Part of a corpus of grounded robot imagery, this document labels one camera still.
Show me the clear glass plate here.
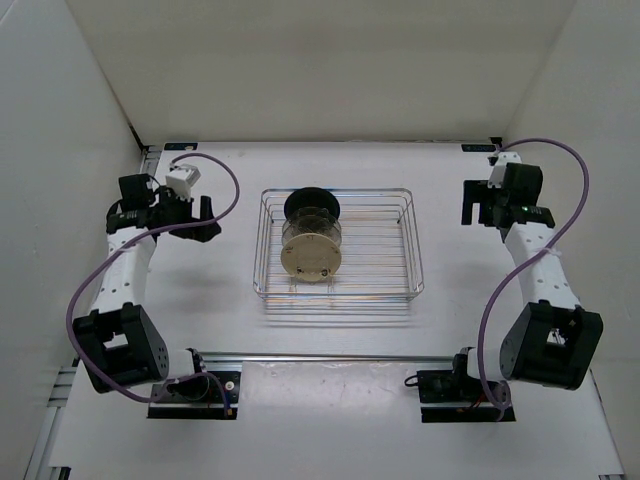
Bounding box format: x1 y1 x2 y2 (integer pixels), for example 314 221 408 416
281 217 342 246
283 207 341 238

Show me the chrome wire dish rack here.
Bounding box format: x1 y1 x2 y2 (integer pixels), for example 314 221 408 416
253 188 424 301

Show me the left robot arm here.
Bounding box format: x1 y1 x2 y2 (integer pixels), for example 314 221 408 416
72 165 221 387

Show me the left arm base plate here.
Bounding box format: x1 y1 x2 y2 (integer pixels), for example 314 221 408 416
147 366 242 420

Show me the beige ceramic plate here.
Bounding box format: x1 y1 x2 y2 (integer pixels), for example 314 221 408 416
280 233 342 283

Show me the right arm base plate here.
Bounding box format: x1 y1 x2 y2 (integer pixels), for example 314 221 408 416
404 370 515 424

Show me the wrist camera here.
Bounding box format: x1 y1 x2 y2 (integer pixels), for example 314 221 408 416
487 151 521 189
165 163 201 201

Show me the black round plate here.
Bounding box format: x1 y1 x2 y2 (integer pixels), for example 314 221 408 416
284 187 341 220

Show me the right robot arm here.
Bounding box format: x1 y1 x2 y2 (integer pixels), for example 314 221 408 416
449 154 603 400

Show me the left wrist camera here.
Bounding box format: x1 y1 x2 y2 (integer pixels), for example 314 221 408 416
165 163 201 201

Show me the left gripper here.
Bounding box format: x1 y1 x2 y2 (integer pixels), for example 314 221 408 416
151 186 220 243

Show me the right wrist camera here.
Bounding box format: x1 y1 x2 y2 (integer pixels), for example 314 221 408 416
487 151 521 189

